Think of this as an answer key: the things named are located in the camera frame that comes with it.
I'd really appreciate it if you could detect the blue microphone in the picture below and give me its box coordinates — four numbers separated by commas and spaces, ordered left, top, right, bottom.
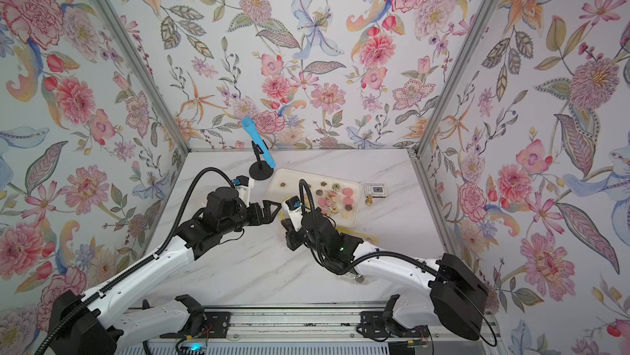
241, 117, 277, 169

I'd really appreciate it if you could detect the small QR code box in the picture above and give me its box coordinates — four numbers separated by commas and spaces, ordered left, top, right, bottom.
364, 184, 388, 198

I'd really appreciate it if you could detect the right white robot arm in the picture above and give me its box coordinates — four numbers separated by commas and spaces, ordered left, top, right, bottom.
282, 204, 488, 341

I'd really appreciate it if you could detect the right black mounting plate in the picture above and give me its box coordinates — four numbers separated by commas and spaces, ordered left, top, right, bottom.
355, 312, 430, 340

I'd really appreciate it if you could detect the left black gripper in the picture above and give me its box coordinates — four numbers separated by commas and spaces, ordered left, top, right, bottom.
218, 196, 282, 235

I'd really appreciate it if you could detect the ziploc bag of cookies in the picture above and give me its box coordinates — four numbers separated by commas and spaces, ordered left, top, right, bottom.
339, 272, 366, 285
280, 207, 379, 244

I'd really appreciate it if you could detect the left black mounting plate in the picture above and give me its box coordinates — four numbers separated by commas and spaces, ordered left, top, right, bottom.
159, 312, 231, 339

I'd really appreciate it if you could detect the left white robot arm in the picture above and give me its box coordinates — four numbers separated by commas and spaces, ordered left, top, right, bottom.
36, 186, 282, 354

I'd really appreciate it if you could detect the black microphone stand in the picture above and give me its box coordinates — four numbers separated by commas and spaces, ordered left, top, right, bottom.
249, 142, 274, 180

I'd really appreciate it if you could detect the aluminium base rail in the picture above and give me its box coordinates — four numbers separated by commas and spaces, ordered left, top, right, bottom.
111, 302, 462, 350

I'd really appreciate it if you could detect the white rectangular tray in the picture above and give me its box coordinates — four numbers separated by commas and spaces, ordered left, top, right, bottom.
265, 169, 361, 228

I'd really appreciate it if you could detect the pile of poured cookies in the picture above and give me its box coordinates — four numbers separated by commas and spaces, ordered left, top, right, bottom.
315, 182, 357, 217

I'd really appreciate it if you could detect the black mounting plate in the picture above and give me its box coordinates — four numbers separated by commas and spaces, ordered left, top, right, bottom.
355, 312, 430, 340
159, 312, 231, 339

